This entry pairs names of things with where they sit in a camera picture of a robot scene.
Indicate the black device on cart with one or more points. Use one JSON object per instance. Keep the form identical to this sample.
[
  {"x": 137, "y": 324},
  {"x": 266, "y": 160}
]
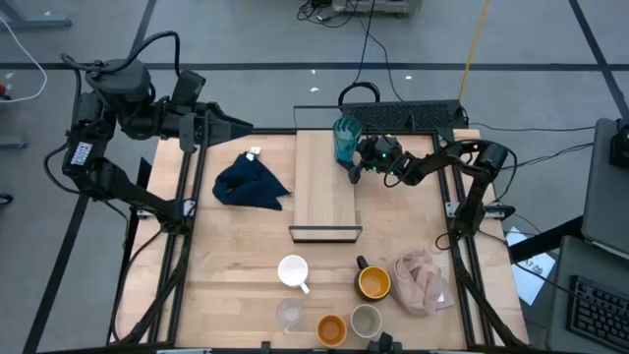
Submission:
[{"x": 620, "y": 145}]

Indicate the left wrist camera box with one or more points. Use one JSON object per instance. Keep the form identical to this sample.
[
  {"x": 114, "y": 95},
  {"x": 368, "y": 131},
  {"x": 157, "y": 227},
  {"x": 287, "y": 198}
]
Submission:
[{"x": 189, "y": 88}]

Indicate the white ceramic mug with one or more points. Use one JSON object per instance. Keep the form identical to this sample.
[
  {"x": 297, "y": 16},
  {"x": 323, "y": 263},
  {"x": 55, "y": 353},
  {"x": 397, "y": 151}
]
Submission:
[{"x": 293, "y": 270}]

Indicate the clear glass mug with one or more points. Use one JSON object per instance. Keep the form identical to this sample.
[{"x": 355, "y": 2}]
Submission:
[{"x": 290, "y": 314}]

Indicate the light wooden board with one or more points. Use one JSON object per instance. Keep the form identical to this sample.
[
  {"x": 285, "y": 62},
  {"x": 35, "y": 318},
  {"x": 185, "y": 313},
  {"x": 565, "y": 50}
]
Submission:
[{"x": 322, "y": 196}]

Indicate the black keyboard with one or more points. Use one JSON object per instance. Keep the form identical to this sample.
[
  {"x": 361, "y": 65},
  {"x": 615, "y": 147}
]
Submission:
[{"x": 602, "y": 314}]

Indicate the pink cloth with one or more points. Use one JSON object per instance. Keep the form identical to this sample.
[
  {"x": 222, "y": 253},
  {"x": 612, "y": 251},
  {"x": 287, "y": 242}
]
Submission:
[{"x": 420, "y": 282}]

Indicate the grey equipment cart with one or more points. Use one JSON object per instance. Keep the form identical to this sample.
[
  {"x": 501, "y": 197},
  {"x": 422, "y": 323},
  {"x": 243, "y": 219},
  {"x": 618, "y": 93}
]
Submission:
[{"x": 604, "y": 196}]

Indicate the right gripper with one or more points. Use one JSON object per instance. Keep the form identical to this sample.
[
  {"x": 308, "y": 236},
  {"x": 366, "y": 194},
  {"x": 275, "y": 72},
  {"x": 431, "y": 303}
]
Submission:
[{"x": 383, "y": 155}]

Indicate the navy blue cloth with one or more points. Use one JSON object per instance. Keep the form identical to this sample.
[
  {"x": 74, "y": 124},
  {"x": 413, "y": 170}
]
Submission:
[{"x": 248, "y": 187}]

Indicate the beige ceramic cup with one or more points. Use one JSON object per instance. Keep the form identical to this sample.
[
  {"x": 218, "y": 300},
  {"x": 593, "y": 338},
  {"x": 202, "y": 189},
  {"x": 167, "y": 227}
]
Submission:
[{"x": 366, "y": 320}]

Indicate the black mug yellow inside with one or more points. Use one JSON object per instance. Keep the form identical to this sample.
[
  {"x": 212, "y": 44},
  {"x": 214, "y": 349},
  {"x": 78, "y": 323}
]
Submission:
[{"x": 373, "y": 284}]

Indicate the orange plastic cup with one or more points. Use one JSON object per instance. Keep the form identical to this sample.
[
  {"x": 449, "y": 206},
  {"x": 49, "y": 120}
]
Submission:
[{"x": 332, "y": 330}]

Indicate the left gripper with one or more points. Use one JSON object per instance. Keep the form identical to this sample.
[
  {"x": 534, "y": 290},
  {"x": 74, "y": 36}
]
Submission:
[{"x": 206, "y": 125}]

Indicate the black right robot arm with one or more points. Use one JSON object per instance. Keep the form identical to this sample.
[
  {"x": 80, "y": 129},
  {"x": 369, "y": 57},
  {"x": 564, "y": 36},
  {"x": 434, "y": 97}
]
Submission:
[{"x": 472, "y": 196}]

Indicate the black aluminium table frame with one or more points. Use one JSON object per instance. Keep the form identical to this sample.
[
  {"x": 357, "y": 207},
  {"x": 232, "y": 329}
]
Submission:
[{"x": 270, "y": 132}]

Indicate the teal plastic tumbler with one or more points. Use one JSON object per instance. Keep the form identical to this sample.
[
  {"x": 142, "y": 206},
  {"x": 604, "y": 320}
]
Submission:
[{"x": 346, "y": 140}]

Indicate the grey desk foot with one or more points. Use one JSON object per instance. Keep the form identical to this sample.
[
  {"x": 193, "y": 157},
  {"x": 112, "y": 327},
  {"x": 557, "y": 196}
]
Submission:
[{"x": 34, "y": 20}]

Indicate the grey wheeled cart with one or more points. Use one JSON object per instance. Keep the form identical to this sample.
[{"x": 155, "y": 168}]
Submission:
[{"x": 373, "y": 6}]

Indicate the silver frame bracket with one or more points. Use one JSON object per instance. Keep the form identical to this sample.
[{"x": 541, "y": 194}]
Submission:
[{"x": 454, "y": 209}]

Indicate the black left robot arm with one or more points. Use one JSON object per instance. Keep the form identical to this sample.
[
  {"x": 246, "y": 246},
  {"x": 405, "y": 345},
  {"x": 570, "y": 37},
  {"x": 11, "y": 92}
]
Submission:
[{"x": 123, "y": 192}]

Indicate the white paper sheet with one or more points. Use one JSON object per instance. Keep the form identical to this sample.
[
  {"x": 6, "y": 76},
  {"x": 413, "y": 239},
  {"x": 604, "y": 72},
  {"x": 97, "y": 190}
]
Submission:
[{"x": 533, "y": 275}]

